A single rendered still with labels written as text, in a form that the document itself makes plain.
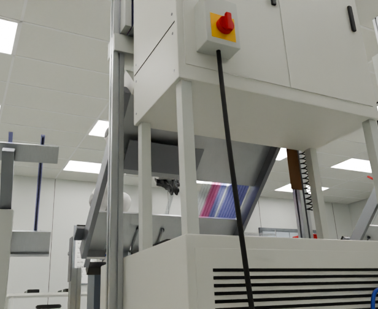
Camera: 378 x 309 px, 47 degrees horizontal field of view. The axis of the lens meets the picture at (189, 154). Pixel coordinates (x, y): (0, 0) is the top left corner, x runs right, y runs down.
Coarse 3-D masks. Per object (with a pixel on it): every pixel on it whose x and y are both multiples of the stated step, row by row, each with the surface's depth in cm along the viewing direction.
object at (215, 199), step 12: (204, 192) 183; (216, 192) 185; (228, 192) 188; (240, 192) 190; (204, 204) 186; (216, 204) 189; (228, 204) 191; (240, 204) 193; (216, 216) 192; (228, 216) 195
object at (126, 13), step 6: (126, 0) 152; (126, 6) 151; (126, 12) 150; (126, 18) 149; (120, 24) 153; (126, 24) 148; (120, 30) 152; (126, 30) 151; (132, 30) 149; (132, 36) 153; (72, 240) 170
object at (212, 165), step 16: (128, 112) 152; (128, 128) 155; (128, 144) 154; (160, 144) 158; (176, 144) 165; (208, 144) 170; (224, 144) 173; (240, 144) 176; (256, 144) 179; (128, 160) 157; (160, 160) 162; (176, 160) 164; (208, 160) 174; (224, 160) 177; (240, 160) 180; (256, 160) 183; (160, 176) 170; (176, 176) 173; (208, 176) 178; (224, 176) 181; (240, 176) 184; (256, 176) 187
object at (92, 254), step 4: (88, 252) 175; (92, 252) 175; (96, 252) 176; (100, 252) 177; (124, 252) 181; (128, 252) 182; (132, 252) 183; (136, 252) 184; (88, 256) 172; (92, 256) 173; (96, 256) 174; (100, 256) 174; (104, 256) 175; (124, 256) 179
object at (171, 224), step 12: (132, 216) 175; (156, 216) 179; (168, 216) 181; (180, 216) 184; (204, 216) 190; (96, 228) 172; (132, 228) 178; (156, 228) 182; (168, 228) 185; (180, 228) 187; (204, 228) 192; (216, 228) 194; (228, 228) 197; (96, 240) 175; (132, 240) 181; (156, 240) 186
